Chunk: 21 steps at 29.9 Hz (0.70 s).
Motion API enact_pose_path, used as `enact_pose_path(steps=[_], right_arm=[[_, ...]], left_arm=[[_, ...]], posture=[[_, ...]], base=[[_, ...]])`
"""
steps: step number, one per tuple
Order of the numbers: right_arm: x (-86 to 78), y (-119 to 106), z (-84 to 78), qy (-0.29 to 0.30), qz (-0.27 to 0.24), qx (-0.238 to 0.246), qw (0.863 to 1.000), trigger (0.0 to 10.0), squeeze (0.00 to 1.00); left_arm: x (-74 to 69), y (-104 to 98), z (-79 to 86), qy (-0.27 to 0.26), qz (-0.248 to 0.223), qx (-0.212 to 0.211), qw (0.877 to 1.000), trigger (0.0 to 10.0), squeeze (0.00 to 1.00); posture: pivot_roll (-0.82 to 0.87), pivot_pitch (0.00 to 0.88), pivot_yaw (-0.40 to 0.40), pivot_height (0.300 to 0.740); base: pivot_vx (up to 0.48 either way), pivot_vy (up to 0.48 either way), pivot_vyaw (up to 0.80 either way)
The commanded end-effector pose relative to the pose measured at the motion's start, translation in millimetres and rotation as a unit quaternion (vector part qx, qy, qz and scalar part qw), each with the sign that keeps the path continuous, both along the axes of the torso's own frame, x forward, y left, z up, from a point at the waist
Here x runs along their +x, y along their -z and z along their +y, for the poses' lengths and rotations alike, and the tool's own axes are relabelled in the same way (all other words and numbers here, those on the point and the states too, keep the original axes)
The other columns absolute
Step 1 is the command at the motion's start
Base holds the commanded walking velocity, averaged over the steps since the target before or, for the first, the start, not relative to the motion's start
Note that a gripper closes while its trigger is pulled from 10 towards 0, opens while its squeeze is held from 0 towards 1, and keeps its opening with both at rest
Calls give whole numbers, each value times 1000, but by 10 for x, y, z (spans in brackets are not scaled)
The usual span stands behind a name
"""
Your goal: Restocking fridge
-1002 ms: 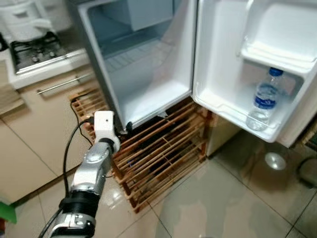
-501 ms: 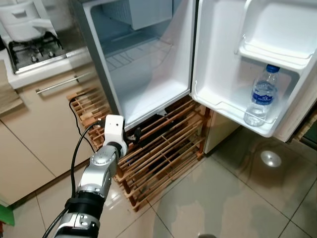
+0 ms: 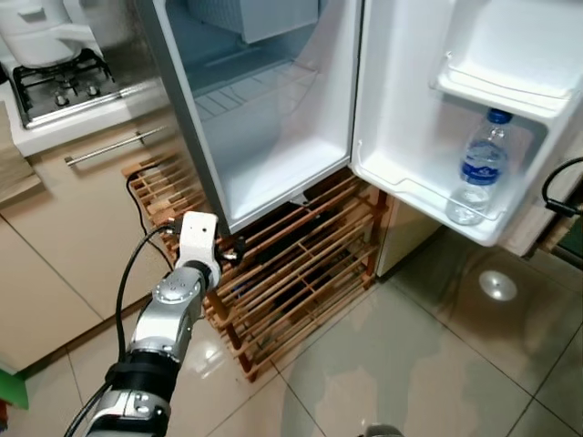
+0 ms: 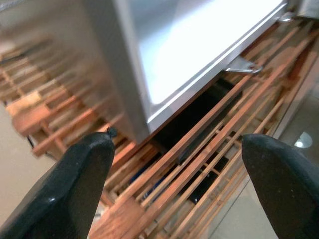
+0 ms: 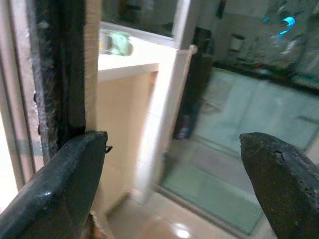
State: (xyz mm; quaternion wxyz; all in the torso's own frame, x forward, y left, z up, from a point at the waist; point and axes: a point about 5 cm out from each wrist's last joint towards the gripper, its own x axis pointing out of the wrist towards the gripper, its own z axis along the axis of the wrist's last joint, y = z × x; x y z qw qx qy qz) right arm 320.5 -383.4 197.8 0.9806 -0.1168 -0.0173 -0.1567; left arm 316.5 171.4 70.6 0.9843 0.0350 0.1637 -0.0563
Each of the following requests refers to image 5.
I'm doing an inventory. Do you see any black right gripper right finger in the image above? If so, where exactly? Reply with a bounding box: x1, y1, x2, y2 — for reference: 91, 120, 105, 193
239, 131, 319, 239

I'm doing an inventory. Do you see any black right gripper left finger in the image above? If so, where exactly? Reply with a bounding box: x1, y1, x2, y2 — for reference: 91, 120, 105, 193
0, 130, 109, 239

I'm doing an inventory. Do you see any glass sliding door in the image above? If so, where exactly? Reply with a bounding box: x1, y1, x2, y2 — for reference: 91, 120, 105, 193
102, 0, 319, 236

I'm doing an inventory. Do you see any beige cabinet panel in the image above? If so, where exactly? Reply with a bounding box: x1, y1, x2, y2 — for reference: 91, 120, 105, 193
96, 71, 159, 217

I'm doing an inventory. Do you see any dark canister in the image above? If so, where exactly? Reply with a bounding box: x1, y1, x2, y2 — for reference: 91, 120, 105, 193
174, 114, 200, 140

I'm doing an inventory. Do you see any white counter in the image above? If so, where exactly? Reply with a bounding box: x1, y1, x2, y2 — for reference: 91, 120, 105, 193
97, 21, 197, 202

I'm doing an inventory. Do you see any pale green container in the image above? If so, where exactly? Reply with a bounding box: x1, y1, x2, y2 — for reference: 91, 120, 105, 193
106, 32, 134, 57

